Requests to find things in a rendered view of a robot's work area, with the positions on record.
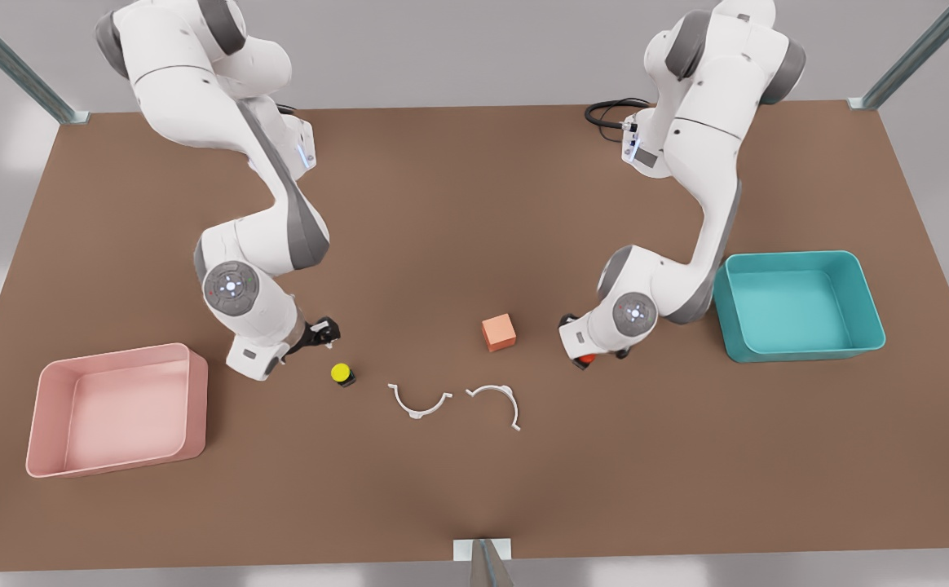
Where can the pink storage box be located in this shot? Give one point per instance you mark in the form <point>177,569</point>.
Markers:
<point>116,412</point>

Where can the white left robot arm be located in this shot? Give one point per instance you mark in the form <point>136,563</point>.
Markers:
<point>703,122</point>

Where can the orange cube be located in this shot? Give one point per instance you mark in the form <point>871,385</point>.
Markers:
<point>498,333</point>

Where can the silver frame post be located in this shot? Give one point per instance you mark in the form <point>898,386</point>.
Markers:
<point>915,53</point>
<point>14,61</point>
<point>484,562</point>

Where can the white curved clip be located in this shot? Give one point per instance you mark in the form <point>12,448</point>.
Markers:
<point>497,401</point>
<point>417,403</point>

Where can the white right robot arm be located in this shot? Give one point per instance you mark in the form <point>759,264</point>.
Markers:
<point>254,220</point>

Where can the yellow button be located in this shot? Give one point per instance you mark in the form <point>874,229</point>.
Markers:
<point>342,373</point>

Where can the blue storage box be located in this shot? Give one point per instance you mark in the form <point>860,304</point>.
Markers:
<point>801,306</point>

